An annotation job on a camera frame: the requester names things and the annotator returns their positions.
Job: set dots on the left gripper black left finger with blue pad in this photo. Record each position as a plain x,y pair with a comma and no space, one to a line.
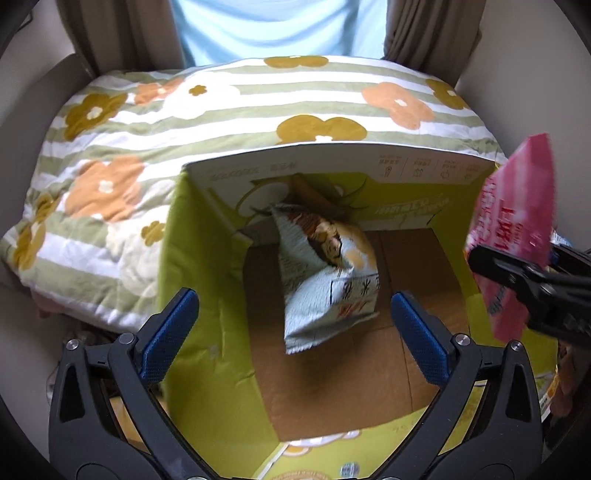
104,422

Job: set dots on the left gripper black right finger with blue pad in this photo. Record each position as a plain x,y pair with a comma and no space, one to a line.
484,422

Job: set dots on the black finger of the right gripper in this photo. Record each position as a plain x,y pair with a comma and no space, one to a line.
558,302

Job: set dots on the pink snack packet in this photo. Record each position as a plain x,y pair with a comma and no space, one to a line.
514,214

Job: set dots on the pale rice snack bag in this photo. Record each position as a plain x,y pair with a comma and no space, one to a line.
329,274

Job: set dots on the green cardboard box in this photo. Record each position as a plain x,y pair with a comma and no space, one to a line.
297,359

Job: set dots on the floral striped quilt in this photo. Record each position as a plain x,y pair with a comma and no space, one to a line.
101,161

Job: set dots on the right brown curtain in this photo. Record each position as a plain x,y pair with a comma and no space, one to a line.
435,37

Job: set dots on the brown curtain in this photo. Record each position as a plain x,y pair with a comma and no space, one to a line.
435,37
126,35

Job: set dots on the left brown curtain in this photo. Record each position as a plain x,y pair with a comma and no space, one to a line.
126,35

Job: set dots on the light blue sheer curtain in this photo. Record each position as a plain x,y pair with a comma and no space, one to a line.
216,32

